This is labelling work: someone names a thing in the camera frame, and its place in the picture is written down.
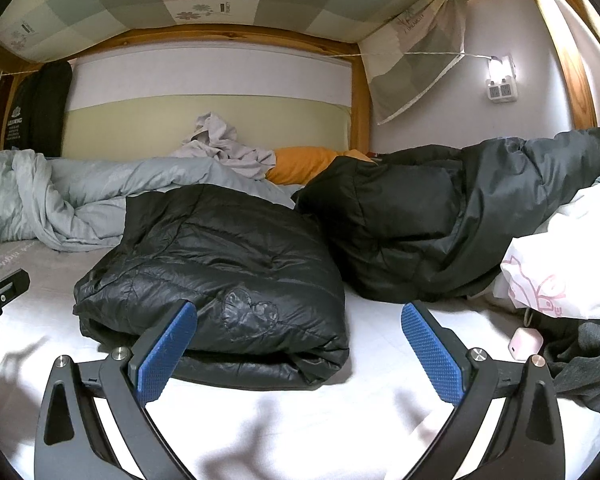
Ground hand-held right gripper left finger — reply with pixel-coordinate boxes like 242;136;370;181
32;299;199;480

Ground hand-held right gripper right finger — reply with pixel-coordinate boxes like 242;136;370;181
401;301;567;480

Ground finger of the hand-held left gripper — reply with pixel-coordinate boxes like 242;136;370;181
0;269;31;307

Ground black down jacket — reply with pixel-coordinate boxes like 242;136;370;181
72;183;351;390

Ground pink charger plug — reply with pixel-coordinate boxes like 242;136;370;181
511;327;543;361

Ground grey duvet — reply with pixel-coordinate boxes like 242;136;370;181
0;150;301;253

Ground dark green padded coat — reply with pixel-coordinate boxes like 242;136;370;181
292;127;600;303

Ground grey knitted sweater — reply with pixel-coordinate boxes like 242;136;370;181
540;317;600;416

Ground black hanging garment bag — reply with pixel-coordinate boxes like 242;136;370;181
0;60;73;158

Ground white pillow with pink print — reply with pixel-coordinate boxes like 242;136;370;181
492;165;600;321

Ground crumpled light grey garment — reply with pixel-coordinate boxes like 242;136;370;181
170;112;278;181

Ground orange cloth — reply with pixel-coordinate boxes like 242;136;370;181
265;146;376;186

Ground checked hanging curtain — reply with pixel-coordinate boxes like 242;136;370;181
355;0;486;126

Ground wall socket with night light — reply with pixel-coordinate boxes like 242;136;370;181
485;57;518;102

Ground wooden bunk bed frame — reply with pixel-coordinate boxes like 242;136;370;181
0;0;598;161

